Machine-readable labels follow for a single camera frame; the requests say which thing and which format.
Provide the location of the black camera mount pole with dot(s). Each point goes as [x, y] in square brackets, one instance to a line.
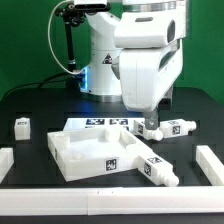
[72, 19]

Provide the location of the white front fence bar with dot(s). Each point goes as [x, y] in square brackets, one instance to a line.
[105, 201]

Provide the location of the white sheet with tags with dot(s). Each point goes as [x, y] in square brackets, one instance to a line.
[132, 124]

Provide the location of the white right fence bar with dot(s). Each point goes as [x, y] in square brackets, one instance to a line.
[210, 165]

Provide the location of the white square table top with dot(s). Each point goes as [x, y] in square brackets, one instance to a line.
[91, 152]

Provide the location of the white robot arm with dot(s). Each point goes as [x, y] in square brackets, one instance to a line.
[102, 75]

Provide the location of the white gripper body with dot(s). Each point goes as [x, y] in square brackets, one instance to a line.
[151, 57]

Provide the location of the white fence bar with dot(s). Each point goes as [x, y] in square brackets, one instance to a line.
[210, 165]
[6, 161]
[105, 201]

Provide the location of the white left fence bar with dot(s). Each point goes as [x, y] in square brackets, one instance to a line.
[6, 161]

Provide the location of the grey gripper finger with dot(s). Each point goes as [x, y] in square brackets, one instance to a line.
[151, 120]

